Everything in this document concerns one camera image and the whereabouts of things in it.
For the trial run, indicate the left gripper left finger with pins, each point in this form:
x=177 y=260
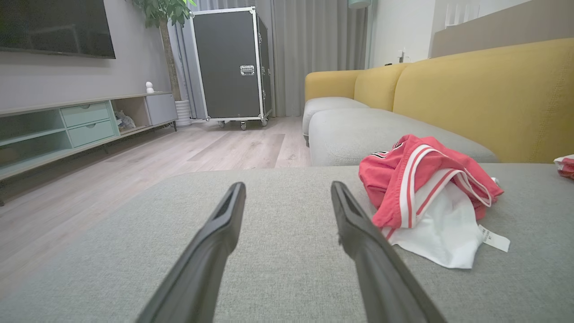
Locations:
x=206 y=269

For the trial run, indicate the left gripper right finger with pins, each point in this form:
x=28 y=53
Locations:
x=381 y=278

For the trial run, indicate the red shorts with white stripes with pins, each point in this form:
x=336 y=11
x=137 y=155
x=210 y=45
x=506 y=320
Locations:
x=394 y=184

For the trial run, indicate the large grey sofa seat cushion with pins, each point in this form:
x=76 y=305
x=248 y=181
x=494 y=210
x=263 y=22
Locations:
x=287 y=269

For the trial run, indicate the long low tv cabinet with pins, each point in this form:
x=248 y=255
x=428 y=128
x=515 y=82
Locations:
x=159 y=110

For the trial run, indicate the grey lumpy ornament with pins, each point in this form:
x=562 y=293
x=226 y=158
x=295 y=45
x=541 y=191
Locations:
x=124 y=122

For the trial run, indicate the mint green cabinet drawer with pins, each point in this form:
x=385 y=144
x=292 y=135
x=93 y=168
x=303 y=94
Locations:
x=85 y=114
x=92 y=133

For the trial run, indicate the small white figurine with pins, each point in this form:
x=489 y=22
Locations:
x=149 y=88

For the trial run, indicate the black wheeled flight case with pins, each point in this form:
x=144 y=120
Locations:
x=228 y=67

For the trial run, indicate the wide yellow sofa backrest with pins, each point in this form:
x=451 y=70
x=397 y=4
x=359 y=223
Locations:
x=493 y=98

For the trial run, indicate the red and white cloth piece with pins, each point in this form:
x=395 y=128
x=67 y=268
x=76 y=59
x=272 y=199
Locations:
x=566 y=167

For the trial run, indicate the grey curtain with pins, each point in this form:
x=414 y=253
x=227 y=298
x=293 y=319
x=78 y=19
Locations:
x=314 y=54

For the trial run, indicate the green indoor tree plant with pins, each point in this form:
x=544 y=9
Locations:
x=168 y=11

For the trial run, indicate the black flat television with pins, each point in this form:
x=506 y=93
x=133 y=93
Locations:
x=54 y=27

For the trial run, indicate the white wall plug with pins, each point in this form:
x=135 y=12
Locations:
x=402 y=56

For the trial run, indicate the white slatted wall fixture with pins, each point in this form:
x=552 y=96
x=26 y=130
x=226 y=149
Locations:
x=450 y=15

